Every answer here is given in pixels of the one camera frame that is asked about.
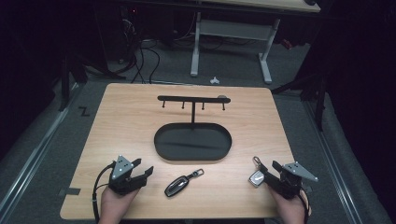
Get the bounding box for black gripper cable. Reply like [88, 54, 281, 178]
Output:
[92, 161, 117, 224]
[298, 188, 312, 224]

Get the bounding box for desk with white metal frame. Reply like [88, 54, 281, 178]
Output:
[190, 0, 321, 85]

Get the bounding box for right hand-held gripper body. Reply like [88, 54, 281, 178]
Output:
[273, 161, 319, 201]

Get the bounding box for black metal stand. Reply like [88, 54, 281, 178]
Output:
[58, 46, 126, 112]
[270, 70, 332, 133]

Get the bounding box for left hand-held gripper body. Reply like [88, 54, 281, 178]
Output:
[107, 154, 148, 196]

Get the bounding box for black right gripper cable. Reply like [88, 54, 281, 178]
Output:
[298, 188, 312, 224]

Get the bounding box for black car key with clasp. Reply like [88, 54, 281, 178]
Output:
[163, 168, 205, 198]

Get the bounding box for silver car key with clasp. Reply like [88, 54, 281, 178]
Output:
[247, 156, 266, 189]

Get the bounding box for aluminium floor rail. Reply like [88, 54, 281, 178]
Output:
[305, 102, 364, 224]
[0, 106, 70, 217]

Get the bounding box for black floor cables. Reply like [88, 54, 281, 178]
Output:
[130, 37, 162, 85]

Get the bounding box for person's right hand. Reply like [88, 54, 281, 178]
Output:
[270, 186, 312, 224]

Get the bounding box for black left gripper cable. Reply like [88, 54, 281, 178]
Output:
[92, 161, 117, 224]

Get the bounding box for black tape strip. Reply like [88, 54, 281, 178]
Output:
[58, 187, 82, 197]

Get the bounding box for black key rack with tray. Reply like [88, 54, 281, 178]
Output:
[153, 94, 233, 162]

